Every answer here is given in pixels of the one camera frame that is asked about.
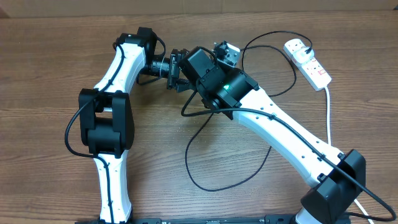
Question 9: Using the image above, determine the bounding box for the black USB charging cable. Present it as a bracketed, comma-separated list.
[185, 30, 313, 192]

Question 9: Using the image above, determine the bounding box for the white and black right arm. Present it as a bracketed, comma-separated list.
[178, 47, 366, 223]

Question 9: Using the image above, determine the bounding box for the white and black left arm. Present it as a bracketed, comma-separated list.
[78, 27, 188, 223]

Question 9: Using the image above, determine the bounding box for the white charger plug adapter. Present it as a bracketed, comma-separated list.
[293, 48, 315, 65]

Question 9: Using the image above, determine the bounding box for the white power strip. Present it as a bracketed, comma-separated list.
[284, 39, 331, 91]

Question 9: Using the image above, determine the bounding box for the brown cardboard backdrop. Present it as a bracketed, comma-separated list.
[1, 0, 397, 18]

